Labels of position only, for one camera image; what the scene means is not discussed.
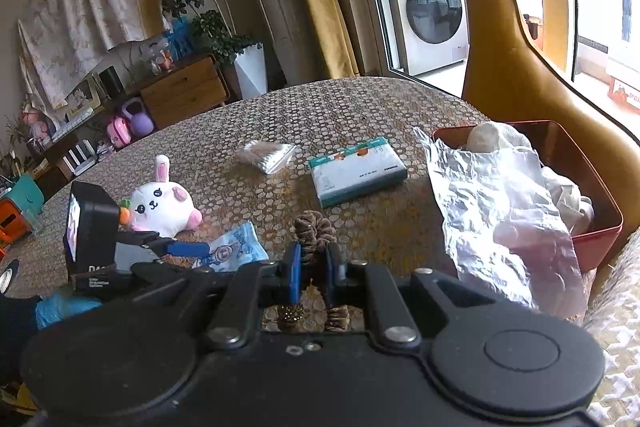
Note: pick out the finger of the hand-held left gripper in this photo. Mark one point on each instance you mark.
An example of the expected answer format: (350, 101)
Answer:
(187, 250)

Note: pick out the brown scrunchie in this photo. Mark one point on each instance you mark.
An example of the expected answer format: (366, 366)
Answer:
(312, 227)

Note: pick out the beige soft bundle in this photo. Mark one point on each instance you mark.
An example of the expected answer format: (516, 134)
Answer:
(482, 138)

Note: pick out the teal white tissue pack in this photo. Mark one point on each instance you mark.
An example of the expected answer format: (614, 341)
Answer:
(355, 172)

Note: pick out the picture frame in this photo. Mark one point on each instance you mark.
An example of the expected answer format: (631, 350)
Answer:
(80, 97)

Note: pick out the floral sheet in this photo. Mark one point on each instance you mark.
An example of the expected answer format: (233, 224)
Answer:
(85, 17)

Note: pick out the white cloth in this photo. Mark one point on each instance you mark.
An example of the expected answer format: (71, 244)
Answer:
(570, 202)

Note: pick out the clear crinkled plastic bag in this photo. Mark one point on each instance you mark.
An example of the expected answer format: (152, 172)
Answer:
(490, 207)

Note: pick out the red box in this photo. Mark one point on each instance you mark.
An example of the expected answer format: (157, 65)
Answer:
(600, 237)

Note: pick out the blue bottles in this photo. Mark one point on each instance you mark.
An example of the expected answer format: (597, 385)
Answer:
(180, 37)

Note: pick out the white washing machine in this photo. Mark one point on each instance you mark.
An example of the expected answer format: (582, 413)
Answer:
(435, 52)

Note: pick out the black speaker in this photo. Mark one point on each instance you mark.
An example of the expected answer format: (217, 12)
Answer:
(110, 82)

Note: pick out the white bunny plush toy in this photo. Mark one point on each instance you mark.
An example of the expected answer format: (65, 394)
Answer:
(160, 207)

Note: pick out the clear plastic packet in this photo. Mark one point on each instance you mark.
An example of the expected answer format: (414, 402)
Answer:
(265, 154)

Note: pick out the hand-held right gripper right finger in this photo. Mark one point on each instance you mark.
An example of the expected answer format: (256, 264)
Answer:
(334, 267)

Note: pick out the purple kettlebell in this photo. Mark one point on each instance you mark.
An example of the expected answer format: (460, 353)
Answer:
(137, 119)

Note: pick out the white patterned cushion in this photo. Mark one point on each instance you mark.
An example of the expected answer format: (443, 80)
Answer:
(620, 307)

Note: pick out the wooden cabinet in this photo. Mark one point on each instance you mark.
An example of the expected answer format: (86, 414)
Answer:
(185, 92)

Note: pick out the teal box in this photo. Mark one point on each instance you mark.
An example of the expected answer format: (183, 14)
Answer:
(25, 194)

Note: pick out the pink toy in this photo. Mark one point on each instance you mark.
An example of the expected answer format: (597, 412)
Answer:
(120, 132)

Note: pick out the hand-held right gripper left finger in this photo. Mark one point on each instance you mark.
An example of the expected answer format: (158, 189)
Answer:
(294, 269)

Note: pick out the pink doll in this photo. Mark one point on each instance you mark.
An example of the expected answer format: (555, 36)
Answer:
(35, 122)

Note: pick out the orange toy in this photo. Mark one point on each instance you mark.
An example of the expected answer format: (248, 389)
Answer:
(10, 222)

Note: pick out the blue white snack packet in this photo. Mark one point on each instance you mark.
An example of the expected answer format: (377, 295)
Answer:
(235, 249)

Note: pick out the cardboard box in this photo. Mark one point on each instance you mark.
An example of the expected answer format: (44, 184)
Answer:
(622, 92)

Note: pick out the person's left forearm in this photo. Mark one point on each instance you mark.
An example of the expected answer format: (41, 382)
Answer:
(65, 309)

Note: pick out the white planter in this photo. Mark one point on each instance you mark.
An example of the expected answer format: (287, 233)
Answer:
(252, 72)

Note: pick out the mustard leather chair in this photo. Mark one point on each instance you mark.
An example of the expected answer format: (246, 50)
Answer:
(490, 32)

